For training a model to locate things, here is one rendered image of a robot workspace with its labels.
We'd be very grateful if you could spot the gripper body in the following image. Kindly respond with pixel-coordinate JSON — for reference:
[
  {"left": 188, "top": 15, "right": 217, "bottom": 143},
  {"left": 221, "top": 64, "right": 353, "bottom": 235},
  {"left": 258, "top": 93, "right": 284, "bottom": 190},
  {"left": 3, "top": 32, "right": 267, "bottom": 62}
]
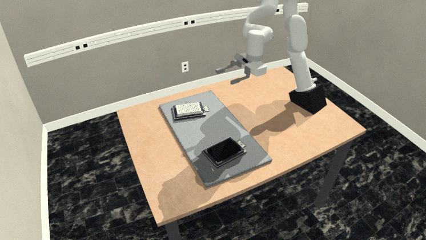
[{"left": 240, "top": 53, "right": 267, "bottom": 77}]

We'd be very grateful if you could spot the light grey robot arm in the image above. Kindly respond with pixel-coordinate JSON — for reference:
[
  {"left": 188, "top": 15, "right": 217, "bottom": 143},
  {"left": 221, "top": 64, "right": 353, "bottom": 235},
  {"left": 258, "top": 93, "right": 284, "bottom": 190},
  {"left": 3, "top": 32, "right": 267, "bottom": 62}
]
[{"left": 234, "top": 0, "right": 317, "bottom": 92}]

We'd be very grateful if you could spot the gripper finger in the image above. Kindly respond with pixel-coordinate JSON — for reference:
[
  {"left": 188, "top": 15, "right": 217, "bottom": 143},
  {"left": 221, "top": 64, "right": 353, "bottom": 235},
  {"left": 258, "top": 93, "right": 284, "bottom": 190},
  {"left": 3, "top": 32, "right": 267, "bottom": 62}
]
[
  {"left": 230, "top": 66, "right": 251, "bottom": 85},
  {"left": 216, "top": 61, "right": 242, "bottom": 74}
]

